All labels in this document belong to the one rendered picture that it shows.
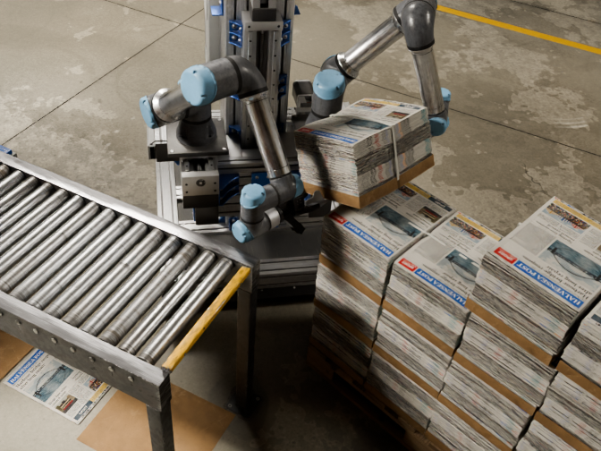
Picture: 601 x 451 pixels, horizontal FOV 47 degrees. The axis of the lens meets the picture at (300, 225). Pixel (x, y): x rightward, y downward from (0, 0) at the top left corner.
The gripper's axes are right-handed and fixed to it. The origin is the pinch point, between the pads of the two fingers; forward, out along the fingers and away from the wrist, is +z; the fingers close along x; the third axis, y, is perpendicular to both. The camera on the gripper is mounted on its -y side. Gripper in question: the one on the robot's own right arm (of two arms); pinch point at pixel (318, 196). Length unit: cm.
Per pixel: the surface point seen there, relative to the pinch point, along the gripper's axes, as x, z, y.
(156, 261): 10, -60, 1
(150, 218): 26, -50, 8
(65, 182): 58, -63, 19
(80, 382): 66, -81, -62
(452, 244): -43.0, 16.9, -14.8
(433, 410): -45, -2, -72
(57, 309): 12, -92, 2
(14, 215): 54, -83, 17
